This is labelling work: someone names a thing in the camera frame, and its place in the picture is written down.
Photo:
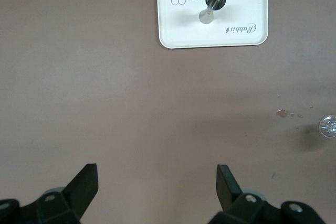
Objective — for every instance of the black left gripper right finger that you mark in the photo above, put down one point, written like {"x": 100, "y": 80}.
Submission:
{"x": 231, "y": 195}

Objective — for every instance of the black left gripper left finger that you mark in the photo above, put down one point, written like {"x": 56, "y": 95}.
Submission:
{"x": 76, "y": 192}

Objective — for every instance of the clear wine glass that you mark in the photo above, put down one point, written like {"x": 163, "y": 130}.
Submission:
{"x": 328, "y": 127}

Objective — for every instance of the small brown liquid spill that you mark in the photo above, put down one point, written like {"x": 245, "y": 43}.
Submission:
{"x": 282, "y": 113}

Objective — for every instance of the white rabbit print tray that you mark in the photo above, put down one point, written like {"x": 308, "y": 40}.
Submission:
{"x": 244, "y": 9}

